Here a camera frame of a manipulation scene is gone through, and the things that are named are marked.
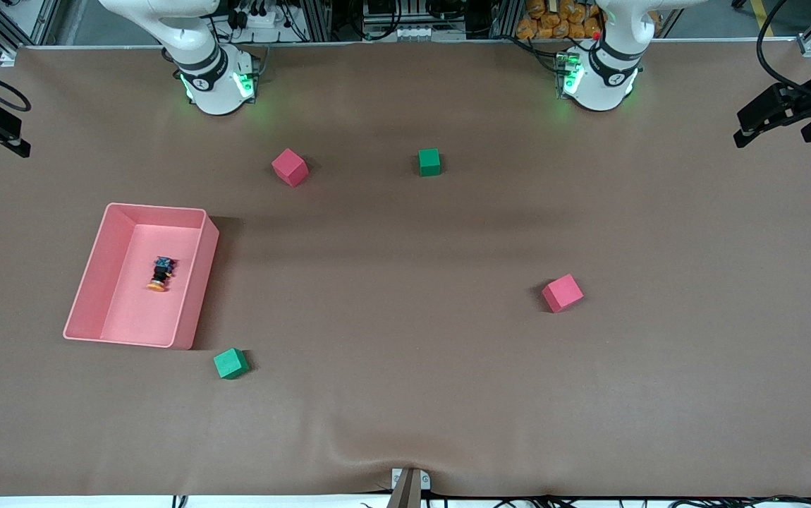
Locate white power strip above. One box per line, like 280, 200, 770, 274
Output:
235, 6, 278, 30

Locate pink plastic bin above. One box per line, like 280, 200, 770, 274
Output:
63, 202, 220, 351

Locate brown table mat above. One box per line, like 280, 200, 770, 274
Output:
0, 39, 811, 499

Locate pink foam cube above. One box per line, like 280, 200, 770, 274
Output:
271, 148, 310, 188
542, 274, 585, 313

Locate white connector strip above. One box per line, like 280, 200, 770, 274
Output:
393, 25, 467, 41

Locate brown flat bar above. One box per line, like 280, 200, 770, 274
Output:
386, 469, 422, 508

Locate orange-capped black button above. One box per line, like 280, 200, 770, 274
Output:
147, 256, 176, 293

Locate orange bagged items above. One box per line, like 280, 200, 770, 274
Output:
516, 0, 605, 40

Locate silver metal bracket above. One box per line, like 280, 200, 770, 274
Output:
391, 468, 432, 492

